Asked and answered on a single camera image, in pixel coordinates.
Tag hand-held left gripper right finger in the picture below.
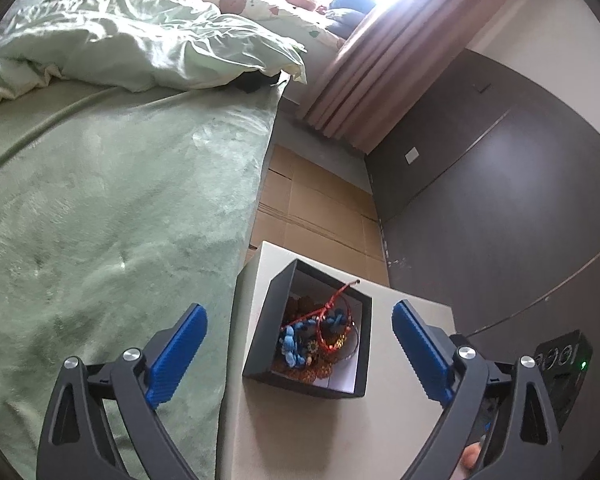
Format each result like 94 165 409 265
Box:
392 300 566 480

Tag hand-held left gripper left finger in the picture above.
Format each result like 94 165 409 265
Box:
36 303 209 480

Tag black jewelry box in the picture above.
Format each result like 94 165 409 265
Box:
242 259 374 401

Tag red string bracelet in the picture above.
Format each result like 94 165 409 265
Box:
285 282 362 362

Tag blue braided bracelet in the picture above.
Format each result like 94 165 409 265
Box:
279 307 352 369

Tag amber bead bracelet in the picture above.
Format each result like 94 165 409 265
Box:
274 359 337 387

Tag brown rudraksha bead bracelet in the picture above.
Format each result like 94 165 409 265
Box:
285 296 326 324

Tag person's right hand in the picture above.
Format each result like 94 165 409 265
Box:
461 440 482 473

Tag bed with green sheet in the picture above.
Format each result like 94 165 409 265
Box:
0 0 292 480

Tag flattened cardboard sheets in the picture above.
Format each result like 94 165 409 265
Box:
250 144 389 292

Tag pink curtain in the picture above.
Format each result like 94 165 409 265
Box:
295 0 487 154

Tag black item on bed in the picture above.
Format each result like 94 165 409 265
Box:
225 71 282 95

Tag light green duvet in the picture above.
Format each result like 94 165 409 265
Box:
0 0 309 111

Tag dark blue pillow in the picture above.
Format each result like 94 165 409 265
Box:
327 0 377 37

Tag printed pillow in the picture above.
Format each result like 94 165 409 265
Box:
165 0 352 57

